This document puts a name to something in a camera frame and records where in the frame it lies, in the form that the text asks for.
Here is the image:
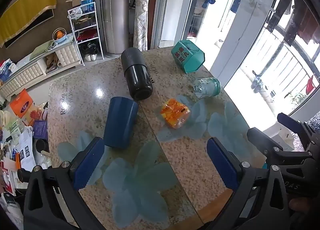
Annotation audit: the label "black cup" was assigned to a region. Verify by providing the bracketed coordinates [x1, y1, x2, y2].
[121, 48, 153, 101]

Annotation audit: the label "blue slippers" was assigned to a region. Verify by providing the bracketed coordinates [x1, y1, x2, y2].
[251, 76, 263, 93]

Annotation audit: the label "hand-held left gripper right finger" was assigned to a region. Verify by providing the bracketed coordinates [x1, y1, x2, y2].
[206, 137, 291, 230]

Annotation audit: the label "black mug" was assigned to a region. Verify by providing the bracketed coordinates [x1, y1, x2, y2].
[33, 138, 49, 155]

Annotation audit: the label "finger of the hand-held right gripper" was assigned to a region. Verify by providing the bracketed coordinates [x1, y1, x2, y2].
[277, 113, 316, 151]
[247, 127, 313, 168]

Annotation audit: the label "blue cup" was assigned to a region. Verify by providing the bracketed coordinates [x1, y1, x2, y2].
[103, 96, 139, 149]

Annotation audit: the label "patterned curtain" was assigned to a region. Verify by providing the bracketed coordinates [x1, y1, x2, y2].
[133, 0, 153, 52]

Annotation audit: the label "yellow cloth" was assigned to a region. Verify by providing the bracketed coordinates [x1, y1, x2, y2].
[0, 0, 57, 48]

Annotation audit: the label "person's right hand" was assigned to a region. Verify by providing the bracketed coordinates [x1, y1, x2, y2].
[288, 198, 310, 214]

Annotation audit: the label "fruit bowl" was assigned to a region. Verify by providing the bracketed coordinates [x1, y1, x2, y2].
[52, 28, 67, 45]

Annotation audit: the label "white metal rack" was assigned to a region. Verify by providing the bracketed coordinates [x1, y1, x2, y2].
[67, 1, 105, 66]

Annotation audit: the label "clear glass jar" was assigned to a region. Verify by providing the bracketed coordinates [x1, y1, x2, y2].
[193, 77, 222, 99]

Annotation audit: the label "purple box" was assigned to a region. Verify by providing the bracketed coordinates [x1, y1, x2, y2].
[32, 119, 48, 140]

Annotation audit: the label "orange paper box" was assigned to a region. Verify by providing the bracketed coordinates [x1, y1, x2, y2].
[9, 89, 38, 126]

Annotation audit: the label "red hanging cloth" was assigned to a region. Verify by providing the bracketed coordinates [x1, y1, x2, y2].
[305, 75, 316, 95]

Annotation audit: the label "grey tower air conditioner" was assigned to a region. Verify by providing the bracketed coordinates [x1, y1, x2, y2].
[100, 0, 131, 59]

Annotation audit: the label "white low cabinet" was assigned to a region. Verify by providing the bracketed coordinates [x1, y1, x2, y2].
[0, 33, 82, 101]

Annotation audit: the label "green hexagonal box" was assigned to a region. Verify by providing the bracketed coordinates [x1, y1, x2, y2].
[171, 40, 205, 74]

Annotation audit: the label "orange snack packet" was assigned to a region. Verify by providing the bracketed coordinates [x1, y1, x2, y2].
[160, 99, 191, 130]

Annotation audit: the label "white plastic bag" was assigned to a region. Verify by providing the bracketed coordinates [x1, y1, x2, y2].
[68, 8, 82, 20]

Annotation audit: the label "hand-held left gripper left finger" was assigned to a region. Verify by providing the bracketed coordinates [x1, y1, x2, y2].
[18, 137, 105, 230]

